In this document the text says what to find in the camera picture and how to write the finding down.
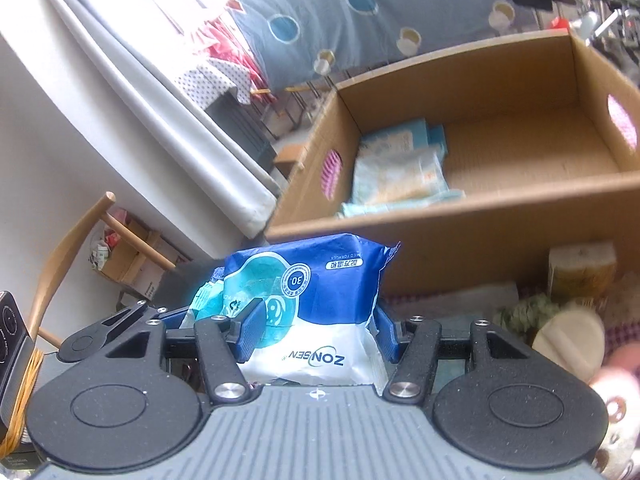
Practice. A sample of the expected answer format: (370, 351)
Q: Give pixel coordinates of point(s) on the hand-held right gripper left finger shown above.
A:
(250, 332)

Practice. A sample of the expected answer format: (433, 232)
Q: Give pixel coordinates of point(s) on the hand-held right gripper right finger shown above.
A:
(387, 335)

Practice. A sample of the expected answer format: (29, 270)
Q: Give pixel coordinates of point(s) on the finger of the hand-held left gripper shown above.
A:
(100, 329)

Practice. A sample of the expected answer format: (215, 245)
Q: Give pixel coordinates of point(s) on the blue white wet wipes pack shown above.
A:
(325, 300)

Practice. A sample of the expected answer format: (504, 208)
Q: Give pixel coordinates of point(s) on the green patterned scrunchie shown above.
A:
(525, 312)

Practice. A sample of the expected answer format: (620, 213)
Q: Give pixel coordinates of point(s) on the brown cardboard box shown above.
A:
(500, 245)

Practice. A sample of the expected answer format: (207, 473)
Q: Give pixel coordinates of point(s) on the clear packet of tan strips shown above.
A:
(400, 175)

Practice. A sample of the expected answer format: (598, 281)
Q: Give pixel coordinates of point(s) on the blue face mask box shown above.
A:
(400, 135)

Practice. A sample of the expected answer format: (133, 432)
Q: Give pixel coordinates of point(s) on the pink white plush toy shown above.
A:
(617, 410)

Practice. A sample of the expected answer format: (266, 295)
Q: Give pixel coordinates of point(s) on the wooden chair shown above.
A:
(60, 270)

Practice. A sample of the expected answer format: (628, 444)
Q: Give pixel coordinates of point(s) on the small cardboard box of clutter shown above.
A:
(130, 260)

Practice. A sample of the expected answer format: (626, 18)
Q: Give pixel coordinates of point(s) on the black device with dials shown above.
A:
(12, 340)

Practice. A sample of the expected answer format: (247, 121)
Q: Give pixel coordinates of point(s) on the beige round powder puff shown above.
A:
(570, 340)

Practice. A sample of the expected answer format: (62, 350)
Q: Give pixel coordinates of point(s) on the brown gold tissue packet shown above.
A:
(580, 270)

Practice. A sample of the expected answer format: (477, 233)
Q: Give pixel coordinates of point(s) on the grey curtain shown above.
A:
(165, 110)

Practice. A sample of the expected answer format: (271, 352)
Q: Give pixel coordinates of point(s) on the pink checked tablecloth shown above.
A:
(622, 332)

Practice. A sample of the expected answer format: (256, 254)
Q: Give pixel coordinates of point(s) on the white polka dot cloth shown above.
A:
(215, 80)

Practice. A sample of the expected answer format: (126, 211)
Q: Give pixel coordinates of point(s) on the white round clip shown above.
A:
(324, 61)
(502, 14)
(409, 41)

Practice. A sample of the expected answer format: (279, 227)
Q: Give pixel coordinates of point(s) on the pink garment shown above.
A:
(230, 45)

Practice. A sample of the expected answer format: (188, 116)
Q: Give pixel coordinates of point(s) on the blue bed sheet with circles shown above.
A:
(390, 5)

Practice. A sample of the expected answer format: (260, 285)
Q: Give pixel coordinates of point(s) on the silver black wheelchair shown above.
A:
(610, 15)

